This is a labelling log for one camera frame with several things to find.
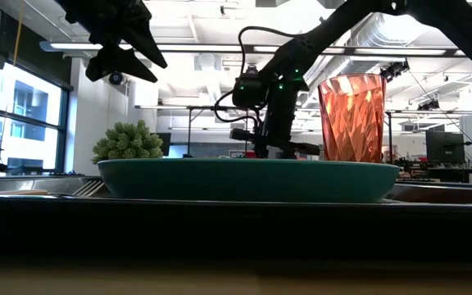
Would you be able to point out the green succulent in pot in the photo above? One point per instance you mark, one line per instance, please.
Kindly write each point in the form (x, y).
(127, 143)

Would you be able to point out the black framed window wall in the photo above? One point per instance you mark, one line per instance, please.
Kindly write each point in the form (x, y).
(64, 123)

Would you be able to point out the silver ventilation duct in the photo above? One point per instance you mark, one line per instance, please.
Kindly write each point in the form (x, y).
(369, 34)

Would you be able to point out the black plastic serving tray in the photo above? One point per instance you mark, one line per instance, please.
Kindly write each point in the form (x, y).
(236, 229)

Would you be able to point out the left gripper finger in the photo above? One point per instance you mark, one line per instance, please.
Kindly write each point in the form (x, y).
(148, 43)
(117, 61)

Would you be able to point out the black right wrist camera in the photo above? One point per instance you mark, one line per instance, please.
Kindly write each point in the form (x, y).
(248, 92)

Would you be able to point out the long linear ceiling light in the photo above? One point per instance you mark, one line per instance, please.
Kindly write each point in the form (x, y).
(203, 48)

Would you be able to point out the black computer monitor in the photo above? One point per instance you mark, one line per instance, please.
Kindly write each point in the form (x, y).
(445, 147)

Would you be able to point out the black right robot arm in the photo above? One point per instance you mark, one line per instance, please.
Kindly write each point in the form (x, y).
(342, 28)

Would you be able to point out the orange faceted plastic cup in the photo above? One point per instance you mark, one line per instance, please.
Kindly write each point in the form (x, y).
(350, 123)

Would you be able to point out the black ceiling camera rig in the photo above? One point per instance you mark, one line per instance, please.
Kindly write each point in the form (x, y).
(393, 70)
(428, 104)

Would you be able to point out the teal round plate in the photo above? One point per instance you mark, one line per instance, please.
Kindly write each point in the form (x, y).
(248, 180)

